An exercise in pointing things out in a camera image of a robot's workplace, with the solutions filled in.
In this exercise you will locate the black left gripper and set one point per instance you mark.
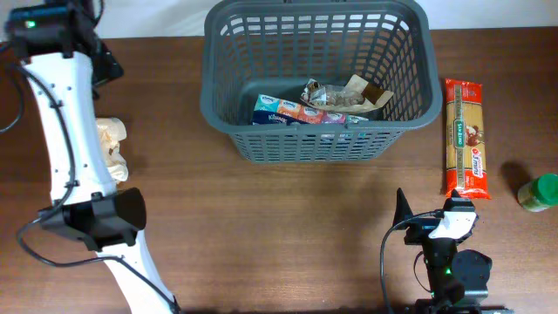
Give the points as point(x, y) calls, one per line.
point(111, 69)

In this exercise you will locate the blue tissue multipack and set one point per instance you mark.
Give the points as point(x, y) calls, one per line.
point(271, 110)

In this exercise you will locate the green lid spice jar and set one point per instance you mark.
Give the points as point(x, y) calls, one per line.
point(539, 194)

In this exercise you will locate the red spaghetti packet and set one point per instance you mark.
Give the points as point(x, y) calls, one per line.
point(466, 159)

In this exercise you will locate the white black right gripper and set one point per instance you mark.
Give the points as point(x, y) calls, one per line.
point(421, 228)

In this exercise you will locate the brown clear snack bag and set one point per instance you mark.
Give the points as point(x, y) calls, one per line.
point(357, 96)

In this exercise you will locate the beige food bag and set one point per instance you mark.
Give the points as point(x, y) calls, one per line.
point(111, 132)

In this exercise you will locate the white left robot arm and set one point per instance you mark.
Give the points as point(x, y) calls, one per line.
point(59, 53)

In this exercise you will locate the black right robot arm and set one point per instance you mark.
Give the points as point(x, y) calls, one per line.
point(457, 278)

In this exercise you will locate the grey plastic slotted basket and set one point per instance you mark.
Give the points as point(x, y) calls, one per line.
point(275, 47)

